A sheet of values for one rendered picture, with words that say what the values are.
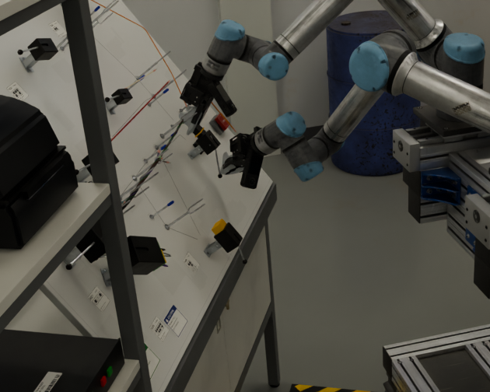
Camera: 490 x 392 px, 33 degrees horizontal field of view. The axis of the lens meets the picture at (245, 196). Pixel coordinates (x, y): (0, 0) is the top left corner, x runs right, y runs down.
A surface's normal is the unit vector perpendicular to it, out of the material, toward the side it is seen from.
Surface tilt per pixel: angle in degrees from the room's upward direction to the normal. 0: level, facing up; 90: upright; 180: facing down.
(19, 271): 0
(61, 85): 54
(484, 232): 90
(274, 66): 90
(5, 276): 0
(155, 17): 90
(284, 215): 0
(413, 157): 90
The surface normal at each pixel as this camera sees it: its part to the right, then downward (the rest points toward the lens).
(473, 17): 0.21, 0.41
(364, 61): -0.67, 0.33
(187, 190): 0.73, -0.50
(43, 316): -0.08, -0.90
